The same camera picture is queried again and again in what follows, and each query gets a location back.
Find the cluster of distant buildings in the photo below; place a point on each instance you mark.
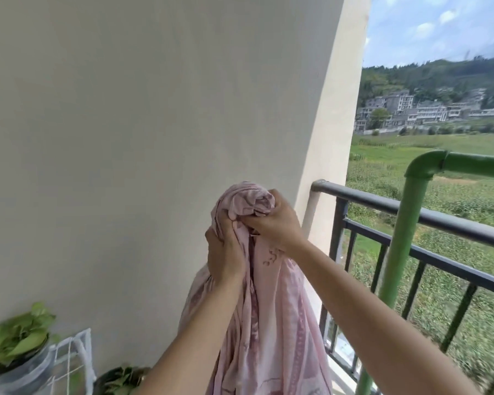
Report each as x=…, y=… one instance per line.
x=420, y=111

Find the clear plastic plant container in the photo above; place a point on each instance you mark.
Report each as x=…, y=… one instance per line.
x=18, y=376

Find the person's left forearm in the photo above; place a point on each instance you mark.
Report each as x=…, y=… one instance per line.
x=193, y=341

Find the dark metal balcony railing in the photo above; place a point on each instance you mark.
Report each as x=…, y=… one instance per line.
x=420, y=263

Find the small green potted plant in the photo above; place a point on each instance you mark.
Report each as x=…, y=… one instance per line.
x=121, y=382

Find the person's right thumb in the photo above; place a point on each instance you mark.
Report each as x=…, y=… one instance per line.
x=260, y=221

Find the person's right forearm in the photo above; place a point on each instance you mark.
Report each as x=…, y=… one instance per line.
x=374, y=324

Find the person's right hand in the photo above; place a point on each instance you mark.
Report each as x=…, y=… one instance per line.
x=279, y=222

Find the person's left thumb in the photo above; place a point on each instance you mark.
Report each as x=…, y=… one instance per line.
x=210, y=241

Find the person's left hand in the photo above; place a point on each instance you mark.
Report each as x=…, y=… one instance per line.
x=225, y=255

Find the green pipe drying rack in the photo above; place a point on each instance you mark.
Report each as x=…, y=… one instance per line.
x=411, y=226

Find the green leafy plant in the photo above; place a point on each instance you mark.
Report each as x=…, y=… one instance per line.
x=14, y=335

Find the pink patterned cloth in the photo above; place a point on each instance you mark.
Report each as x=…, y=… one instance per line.
x=267, y=316

